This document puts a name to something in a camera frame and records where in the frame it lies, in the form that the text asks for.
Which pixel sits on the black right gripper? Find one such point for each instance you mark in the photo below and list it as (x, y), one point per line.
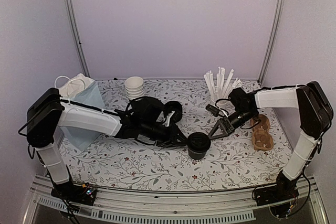
(223, 121)

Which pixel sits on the white cup holding straws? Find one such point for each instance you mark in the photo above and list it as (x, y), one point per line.
(220, 103)

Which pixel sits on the aluminium frame post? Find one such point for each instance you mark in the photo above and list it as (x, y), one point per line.
(76, 36)
(271, 41)

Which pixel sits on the floral tablecloth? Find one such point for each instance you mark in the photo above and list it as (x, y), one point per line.
(230, 162)

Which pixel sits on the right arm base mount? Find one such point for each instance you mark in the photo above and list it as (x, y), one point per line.
(263, 195)

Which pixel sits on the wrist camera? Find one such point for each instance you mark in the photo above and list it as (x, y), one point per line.
(168, 119)
(216, 112)

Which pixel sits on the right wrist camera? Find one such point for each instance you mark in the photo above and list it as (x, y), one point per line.
(216, 112)

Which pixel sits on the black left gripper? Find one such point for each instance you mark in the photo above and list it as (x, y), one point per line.
(170, 140)

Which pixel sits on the white paper bag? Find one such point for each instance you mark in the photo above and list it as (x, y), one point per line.
(84, 90)

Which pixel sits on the right aluminium frame post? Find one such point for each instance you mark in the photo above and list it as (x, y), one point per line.
(271, 41)

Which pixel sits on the bundle of white wrapped straws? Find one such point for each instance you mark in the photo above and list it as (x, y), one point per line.
(221, 85)

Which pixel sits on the stack of black lids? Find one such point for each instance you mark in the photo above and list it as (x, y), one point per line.
(176, 107)

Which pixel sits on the front aluminium rail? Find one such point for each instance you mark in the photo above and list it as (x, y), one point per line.
(115, 205)

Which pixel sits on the black paper coffee cup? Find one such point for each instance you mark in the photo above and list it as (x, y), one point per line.
(195, 155)

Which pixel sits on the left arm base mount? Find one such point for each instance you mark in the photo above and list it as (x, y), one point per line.
(83, 194)

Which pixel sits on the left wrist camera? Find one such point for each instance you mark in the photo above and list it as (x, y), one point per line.
(168, 119)

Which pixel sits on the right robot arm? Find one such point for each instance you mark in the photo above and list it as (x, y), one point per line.
(310, 106)

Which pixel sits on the stack of paper cups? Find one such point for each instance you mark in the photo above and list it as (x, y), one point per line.
(134, 87)

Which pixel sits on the brown cardboard cup carrier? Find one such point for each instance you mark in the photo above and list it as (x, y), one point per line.
(261, 138)

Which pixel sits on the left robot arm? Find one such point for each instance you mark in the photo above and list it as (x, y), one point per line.
(146, 116)

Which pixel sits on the left aluminium frame post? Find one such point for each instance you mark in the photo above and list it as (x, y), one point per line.
(76, 36)

